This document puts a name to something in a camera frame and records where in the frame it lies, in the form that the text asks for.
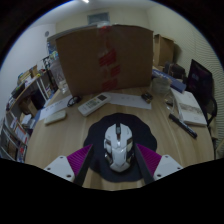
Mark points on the shelf unit with books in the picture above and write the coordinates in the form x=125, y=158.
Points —
x=13, y=136

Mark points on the blue book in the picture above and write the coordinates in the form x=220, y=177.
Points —
x=176, y=85

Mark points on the small black clip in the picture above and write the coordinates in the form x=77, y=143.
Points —
x=147, y=97

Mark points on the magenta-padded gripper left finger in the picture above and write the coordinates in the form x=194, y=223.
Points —
x=78, y=161

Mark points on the grey door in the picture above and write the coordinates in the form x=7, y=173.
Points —
x=98, y=18

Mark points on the white remote with display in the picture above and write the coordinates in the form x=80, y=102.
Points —
x=94, y=105

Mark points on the black pen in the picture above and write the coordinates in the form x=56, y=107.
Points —
x=182, y=125

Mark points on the tall cardboard box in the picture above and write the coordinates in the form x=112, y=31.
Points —
x=163, y=50

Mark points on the round wall clock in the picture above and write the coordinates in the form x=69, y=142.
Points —
x=46, y=33

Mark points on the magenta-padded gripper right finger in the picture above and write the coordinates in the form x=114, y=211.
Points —
x=151, y=161

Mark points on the black scalloped mouse pad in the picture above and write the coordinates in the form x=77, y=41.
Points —
x=143, y=133

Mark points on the glass-front display cabinet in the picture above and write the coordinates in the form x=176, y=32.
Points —
x=51, y=51

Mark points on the wooden side desk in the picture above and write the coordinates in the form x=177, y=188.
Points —
x=30, y=88

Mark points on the plain white paper sheet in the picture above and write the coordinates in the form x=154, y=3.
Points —
x=130, y=100

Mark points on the large brown cardboard box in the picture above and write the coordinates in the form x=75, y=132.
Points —
x=103, y=60

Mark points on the white and grey computer mouse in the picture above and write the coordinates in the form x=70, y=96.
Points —
x=118, y=146

